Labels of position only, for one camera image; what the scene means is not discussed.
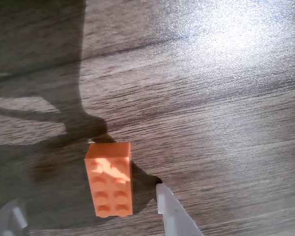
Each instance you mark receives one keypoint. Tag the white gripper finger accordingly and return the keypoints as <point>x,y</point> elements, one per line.
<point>7,221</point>
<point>174,216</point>

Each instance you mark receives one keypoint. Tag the orange lego brick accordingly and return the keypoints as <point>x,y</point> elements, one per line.
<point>110,182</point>

